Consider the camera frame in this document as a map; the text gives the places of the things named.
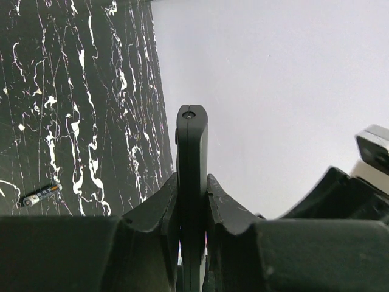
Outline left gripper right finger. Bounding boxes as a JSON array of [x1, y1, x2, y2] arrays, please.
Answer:
[[207, 175, 388, 291]]

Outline black remote control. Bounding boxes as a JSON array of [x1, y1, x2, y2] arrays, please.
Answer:
[[176, 105, 208, 291]]

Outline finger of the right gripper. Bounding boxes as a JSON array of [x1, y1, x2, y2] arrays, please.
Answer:
[[279, 167, 388, 224]]

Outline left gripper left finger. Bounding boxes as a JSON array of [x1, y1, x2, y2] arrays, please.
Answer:
[[1, 175, 179, 291]]

